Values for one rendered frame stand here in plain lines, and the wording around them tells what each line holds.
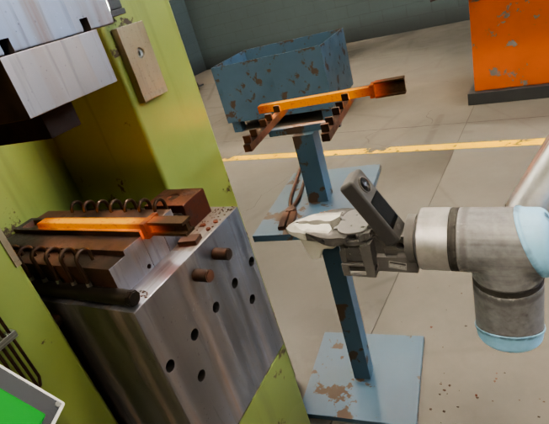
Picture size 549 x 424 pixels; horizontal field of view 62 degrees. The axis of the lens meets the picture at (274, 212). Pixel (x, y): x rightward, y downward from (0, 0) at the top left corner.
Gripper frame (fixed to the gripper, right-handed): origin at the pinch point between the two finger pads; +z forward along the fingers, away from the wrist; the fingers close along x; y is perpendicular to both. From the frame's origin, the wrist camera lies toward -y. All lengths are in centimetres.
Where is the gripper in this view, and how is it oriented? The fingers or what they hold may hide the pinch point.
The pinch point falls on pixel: (293, 225)
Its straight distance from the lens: 76.3
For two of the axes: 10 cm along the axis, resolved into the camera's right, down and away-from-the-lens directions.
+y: 2.5, 8.6, 4.4
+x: 4.2, -5.1, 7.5
